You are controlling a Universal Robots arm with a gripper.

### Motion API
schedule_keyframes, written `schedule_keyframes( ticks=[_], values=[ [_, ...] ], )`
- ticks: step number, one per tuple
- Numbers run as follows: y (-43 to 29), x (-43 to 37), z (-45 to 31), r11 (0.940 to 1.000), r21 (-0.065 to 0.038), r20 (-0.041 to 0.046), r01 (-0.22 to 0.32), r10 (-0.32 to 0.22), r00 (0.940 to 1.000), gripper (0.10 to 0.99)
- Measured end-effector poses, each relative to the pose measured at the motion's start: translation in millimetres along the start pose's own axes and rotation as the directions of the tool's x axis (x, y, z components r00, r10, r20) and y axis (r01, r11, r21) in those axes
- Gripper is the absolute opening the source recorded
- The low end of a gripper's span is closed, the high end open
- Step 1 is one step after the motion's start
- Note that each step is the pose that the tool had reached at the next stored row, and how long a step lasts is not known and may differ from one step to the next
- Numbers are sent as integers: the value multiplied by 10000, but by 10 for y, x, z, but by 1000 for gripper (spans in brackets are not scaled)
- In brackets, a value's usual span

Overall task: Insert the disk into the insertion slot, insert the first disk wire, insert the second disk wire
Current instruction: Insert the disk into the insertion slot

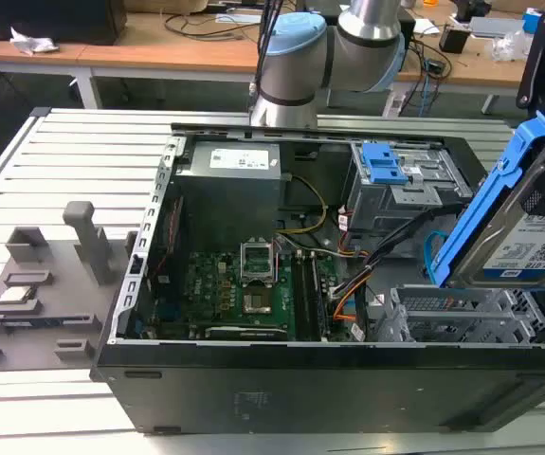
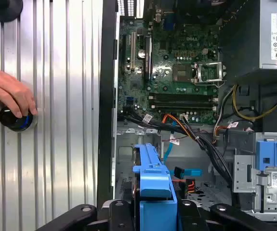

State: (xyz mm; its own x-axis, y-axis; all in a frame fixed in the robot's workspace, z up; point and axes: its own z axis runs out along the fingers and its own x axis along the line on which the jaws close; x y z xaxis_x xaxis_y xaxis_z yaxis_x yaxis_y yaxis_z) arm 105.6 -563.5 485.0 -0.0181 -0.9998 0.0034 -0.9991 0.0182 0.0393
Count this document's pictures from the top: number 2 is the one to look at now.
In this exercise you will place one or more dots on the hard disk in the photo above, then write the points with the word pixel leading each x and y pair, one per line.
pixel 155 187

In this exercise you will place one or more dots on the open black PC case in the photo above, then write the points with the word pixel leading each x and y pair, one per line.
pixel 107 96

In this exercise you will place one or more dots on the CPU socket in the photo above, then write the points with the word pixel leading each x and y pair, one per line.
pixel 181 73

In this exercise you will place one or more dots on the grey power supply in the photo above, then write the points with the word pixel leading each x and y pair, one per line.
pixel 266 36

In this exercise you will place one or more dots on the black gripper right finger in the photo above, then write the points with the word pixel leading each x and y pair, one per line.
pixel 188 216

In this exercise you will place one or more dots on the green Dell motherboard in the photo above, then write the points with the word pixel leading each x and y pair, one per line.
pixel 167 48

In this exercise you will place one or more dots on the black round object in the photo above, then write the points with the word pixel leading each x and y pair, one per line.
pixel 5 9

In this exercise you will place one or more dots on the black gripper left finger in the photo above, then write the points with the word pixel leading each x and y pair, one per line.
pixel 119 216

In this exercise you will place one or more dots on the silver coin battery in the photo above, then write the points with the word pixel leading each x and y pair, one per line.
pixel 141 53

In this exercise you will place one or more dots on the long black expansion slot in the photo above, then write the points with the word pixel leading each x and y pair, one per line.
pixel 148 57

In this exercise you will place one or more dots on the metal disk bay cage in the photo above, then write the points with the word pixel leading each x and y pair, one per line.
pixel 240 173

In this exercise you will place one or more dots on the black RAM slot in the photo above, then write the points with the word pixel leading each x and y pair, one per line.
pixel 181 107
pixel 181 103
pixel 181 96
pixel 181 99

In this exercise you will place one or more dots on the metal socket cover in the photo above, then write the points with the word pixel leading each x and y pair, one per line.
pixel 198 73

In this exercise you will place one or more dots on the short black expansion slot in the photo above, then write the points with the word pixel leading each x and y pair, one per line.
pixel 124 53

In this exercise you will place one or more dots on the person's bare hand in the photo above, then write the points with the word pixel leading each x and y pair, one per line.
pixel 8 89

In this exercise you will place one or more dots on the white expansion slot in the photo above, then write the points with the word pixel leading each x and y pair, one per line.
pixel 133 50

